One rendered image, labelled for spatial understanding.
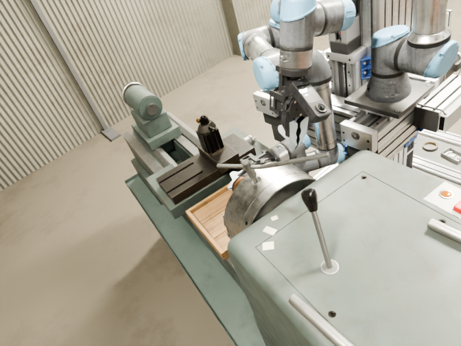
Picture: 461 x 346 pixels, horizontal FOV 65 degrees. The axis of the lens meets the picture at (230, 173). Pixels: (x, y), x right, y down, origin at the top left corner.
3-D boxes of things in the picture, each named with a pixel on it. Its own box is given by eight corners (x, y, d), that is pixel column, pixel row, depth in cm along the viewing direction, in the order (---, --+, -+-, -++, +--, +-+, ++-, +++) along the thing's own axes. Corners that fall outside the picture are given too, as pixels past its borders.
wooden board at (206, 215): (299, 207, 141) (298, 200, 139) (223, 260, 131) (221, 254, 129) (255, 174, 163) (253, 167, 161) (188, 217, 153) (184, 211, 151)
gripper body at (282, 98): (291, 105, 96) (293, 60, 90) (313, 115, 90) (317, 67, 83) (268, 112, 93) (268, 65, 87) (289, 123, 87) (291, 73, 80)
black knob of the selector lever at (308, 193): (324, 208, 73) (322, 191, 70) (312, 216, 72) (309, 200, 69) (311, 198, 76) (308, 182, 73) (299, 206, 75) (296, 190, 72)
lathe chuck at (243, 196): (330, 214, 123) (306, 152, 102) (262, 277, 118) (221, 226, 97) (312, 201, 130) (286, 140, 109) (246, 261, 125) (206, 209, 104)
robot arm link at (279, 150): (290, 164, 134) (287, 146, 129) (280, 170, 133) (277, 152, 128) (278, 156, 140) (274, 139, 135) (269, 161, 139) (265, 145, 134)
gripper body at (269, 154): (242, 176, 137) (267, 160, 140) (254, 186, 130) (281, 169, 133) (237, 160, 132) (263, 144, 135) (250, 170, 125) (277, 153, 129)
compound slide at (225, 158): (241, 161, 155) (238, 152, 152) (221, 174, 152) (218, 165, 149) (217, 143, 170) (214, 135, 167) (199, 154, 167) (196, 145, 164)
